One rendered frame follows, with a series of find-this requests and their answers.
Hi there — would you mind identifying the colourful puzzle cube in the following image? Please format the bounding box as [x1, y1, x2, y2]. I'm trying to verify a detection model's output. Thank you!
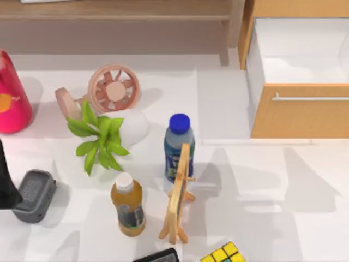
[200, 241, 246, 262]

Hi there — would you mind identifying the metal drawer handle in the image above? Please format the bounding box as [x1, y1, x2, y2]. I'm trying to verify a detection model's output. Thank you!
[271, 93, 349, 102]

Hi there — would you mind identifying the orange juice bottle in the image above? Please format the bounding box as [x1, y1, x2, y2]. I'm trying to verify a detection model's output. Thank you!
[110, 172, 146, 237]

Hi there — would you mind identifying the wooden open shelf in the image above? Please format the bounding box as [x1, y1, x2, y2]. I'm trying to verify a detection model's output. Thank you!
[0, 0, 246, 67]

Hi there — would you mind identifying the blue capped bottle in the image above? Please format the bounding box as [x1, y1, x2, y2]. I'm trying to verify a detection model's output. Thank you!
[164, 113, 196, 183]

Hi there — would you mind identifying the wooden framed blackboard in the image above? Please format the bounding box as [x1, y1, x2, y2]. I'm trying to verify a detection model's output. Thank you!
[158, 143, 196, 245]

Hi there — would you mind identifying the wooden cabinet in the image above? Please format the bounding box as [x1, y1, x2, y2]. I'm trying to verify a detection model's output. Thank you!
[237, 0, 349, 71]

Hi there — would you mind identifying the pink red bottle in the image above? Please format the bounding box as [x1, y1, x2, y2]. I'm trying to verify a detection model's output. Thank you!
[0, 50, 33, 134]

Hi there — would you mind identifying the grey speaker box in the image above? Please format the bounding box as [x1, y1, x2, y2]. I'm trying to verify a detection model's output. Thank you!
[13, 169, 57, 224]

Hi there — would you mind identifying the pale wooden drawer front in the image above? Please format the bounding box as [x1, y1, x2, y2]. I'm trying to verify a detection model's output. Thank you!
[250, 84, 349, 139]

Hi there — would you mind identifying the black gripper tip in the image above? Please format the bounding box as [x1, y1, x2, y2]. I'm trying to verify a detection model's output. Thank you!
[0, 139, 23, 210]

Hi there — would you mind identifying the pink desk fan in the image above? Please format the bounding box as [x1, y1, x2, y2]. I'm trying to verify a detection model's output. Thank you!
[55, 64, 141, 122]

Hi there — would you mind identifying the green plant in white pot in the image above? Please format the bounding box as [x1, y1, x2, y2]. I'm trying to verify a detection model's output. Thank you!
[65, 100, 149, 177]

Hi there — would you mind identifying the open drawer white inside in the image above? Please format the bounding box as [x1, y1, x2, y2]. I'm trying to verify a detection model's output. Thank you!
[245, 17, 349, 110]

